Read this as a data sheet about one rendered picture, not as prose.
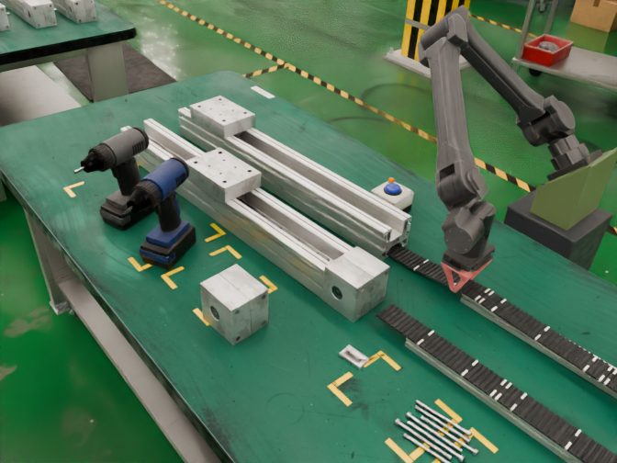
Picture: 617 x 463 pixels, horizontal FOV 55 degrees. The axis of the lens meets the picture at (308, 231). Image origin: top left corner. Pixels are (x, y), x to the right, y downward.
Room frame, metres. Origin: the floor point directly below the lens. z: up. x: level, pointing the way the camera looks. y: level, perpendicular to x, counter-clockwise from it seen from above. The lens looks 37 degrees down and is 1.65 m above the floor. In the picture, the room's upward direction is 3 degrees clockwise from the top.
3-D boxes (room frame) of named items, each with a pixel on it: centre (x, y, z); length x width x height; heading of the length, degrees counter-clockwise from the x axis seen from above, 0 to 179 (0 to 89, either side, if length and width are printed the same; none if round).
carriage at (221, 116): (1.54, 0.26, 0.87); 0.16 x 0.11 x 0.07; 46
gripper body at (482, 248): (0.96, -0.33, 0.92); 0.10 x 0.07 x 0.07; 136
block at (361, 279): (0.93, -0.11, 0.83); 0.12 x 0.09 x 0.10; 136
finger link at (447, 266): (0.95, -0.32, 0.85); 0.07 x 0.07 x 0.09; 46
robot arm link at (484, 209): (0.96, -0.33, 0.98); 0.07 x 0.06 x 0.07; 146
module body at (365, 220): (1.37, 0.08, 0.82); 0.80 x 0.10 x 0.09; 46
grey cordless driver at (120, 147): (1.16, 0.46, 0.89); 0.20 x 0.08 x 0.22; 150
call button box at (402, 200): (1.26, -0.20, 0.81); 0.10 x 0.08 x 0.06; 136
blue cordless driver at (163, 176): (1.02, 0.33, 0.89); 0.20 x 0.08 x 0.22; 159
